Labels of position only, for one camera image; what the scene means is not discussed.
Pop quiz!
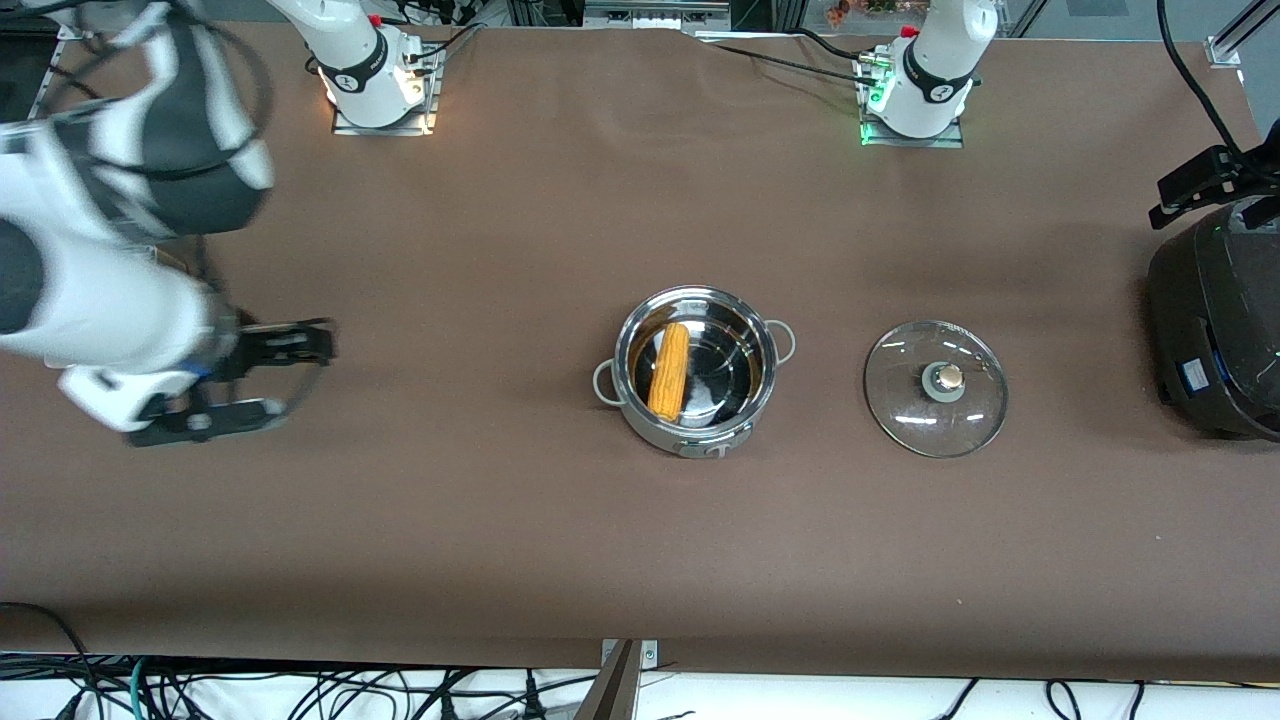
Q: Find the glass pot lid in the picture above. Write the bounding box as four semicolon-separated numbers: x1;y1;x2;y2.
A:
863;319;1010;460

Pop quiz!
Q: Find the yellow corn cob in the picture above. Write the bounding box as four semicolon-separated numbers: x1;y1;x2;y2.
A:
647;321;692;423

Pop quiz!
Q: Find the stainless steel pot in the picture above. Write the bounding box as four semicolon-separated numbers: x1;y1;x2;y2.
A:
591;286;799;462

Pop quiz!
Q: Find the black rice cooker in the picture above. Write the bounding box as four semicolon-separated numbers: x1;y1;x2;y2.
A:
1146;198;1280;444

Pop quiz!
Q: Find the grey angled bar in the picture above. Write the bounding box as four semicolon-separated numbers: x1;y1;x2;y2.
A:
574;640;641;720

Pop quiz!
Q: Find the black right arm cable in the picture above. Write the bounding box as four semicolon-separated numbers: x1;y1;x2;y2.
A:
60;0;337;429

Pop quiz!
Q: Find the black floor cable loop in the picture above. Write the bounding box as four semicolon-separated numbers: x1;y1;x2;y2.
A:
0;601;96;720

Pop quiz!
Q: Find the black base power cable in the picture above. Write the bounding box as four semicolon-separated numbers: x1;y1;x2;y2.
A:
700;28;886;86

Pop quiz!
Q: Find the metal table edge bracket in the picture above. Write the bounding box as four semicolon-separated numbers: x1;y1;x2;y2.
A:
600;638;660;669

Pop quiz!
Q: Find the aluminium frame profile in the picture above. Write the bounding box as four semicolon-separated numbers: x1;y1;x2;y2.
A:
583;0;733;33

